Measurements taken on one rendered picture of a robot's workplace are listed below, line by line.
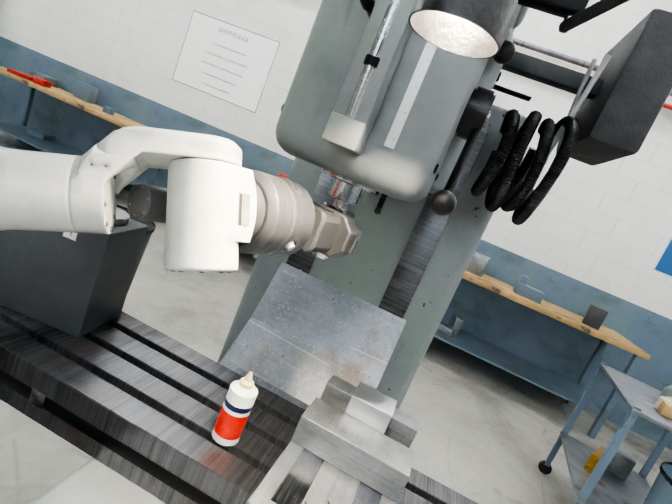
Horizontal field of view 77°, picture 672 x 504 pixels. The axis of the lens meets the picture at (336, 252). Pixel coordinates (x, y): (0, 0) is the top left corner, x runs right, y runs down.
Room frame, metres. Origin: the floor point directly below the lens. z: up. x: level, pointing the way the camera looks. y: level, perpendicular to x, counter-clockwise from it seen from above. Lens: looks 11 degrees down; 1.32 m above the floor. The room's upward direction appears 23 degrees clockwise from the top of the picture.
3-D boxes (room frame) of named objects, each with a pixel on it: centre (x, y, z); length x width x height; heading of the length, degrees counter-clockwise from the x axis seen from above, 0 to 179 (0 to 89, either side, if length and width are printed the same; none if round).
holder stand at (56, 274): (0.68, 0.44, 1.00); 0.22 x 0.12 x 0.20; 89
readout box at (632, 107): (0.82, -0.37, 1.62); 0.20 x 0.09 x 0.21; 169
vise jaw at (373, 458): (0.50, -0.12, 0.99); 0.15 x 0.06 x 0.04; 77
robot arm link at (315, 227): (0.51, 0.06, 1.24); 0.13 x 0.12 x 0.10; 61
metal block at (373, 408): (0.56, -0.13, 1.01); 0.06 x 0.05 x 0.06; 77
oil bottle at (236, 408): (0.54, 0.04, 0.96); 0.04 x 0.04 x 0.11
